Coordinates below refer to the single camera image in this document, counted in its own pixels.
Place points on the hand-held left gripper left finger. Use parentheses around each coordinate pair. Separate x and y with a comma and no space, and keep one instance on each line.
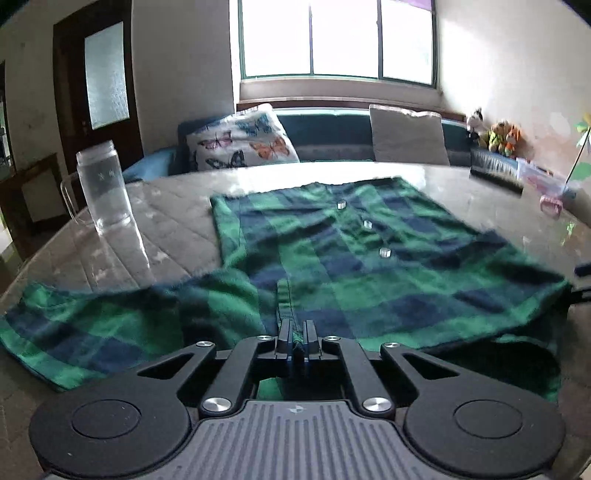
(286,333)

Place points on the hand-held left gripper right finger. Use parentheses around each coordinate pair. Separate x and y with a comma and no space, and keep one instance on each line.
(308,333)

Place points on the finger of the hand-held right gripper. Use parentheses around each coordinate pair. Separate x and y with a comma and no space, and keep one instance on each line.
(583,269)

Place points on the green plaid shirt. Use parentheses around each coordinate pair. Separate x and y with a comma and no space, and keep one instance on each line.
(369,281)

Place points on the pink small object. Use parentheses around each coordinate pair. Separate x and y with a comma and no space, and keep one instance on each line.
(551,206)

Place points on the clear plastic box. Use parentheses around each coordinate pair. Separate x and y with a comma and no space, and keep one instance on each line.
(540,177)

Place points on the toy pinwheel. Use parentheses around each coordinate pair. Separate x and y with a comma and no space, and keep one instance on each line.
(582,147)

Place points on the orange stuffed toy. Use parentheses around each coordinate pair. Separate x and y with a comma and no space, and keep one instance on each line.
(512,141)

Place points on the green and yellow stuffed toy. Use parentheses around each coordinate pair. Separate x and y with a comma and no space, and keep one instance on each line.
(497,137)

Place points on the black and white stuffed toy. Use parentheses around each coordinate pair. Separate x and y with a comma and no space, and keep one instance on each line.
(475,128)

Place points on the butterfly print pillow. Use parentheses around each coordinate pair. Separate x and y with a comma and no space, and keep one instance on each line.
(240,138)

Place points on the blue sofa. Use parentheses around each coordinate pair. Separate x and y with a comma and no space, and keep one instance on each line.
(332,134)

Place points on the grey pillow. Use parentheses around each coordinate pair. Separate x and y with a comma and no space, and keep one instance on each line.
(408,136)

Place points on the clear glass mug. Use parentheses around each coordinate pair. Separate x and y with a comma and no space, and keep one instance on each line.
(105,194)

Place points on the wooden cabinet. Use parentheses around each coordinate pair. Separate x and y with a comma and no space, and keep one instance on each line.
(32,203)

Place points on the window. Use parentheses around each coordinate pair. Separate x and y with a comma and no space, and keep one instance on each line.
(337,39)

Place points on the dark wooden door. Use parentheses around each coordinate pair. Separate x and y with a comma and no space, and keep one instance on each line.
(74,92)

